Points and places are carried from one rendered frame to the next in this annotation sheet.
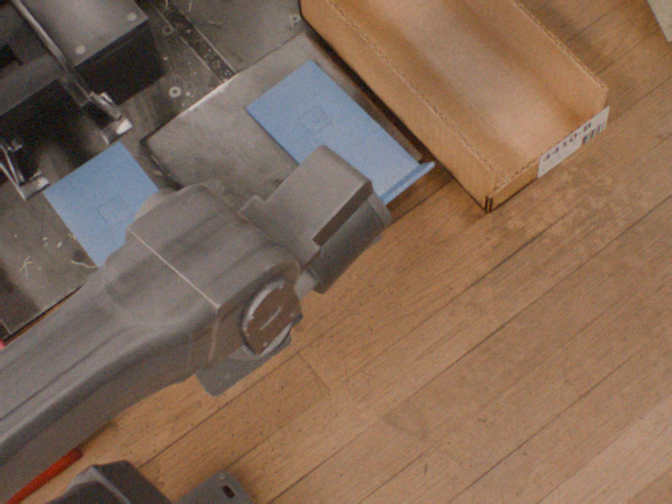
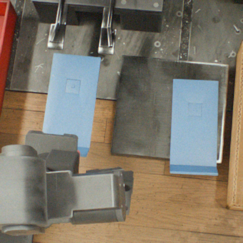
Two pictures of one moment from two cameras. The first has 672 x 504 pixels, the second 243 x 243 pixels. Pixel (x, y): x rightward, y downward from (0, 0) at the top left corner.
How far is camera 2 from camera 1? 0.32 m
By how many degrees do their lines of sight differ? 18
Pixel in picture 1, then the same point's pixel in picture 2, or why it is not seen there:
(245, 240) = (26, 201)
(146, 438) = not seen: hidden behind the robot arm
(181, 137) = (138, 68)
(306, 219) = (78, 200)
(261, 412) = not seen: hidden behind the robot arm
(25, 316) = (21, 87)
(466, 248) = (204, 214)
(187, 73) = (169, 40)
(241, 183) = (143, 109)
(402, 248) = (180, 191)
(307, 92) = (203, 94)
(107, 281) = not seen: outside the picture
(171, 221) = (5, 168)
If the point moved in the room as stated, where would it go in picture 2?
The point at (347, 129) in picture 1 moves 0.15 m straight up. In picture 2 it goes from (203, 125) to (213, 96)
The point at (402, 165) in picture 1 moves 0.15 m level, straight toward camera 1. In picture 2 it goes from (209, 160) to (140, 233)
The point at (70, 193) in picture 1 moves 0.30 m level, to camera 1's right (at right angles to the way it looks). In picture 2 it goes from (63, 63) to (234, 182)
